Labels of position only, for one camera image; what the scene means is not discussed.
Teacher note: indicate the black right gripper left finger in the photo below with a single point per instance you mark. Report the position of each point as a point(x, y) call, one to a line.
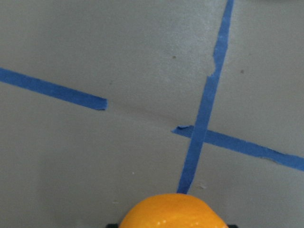
point(112, 226)

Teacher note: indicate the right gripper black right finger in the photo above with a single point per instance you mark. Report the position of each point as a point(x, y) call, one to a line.
point(232, 226)

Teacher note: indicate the orange mandarin fruit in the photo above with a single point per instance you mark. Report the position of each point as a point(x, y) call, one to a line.
point(174, 210)

